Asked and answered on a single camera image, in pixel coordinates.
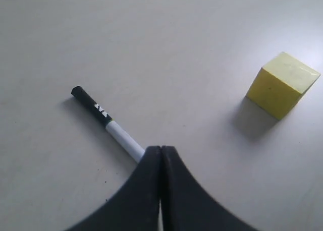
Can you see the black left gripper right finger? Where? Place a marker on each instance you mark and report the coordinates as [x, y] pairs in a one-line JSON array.
[[185, 204]]

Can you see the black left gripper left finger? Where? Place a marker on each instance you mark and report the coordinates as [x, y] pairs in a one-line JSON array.
[[135, 206]]

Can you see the black and white marker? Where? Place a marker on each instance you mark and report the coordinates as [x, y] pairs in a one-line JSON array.
[[110, 125]]

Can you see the yellow foam cube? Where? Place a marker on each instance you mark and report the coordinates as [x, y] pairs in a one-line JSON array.
[[280, 84]]

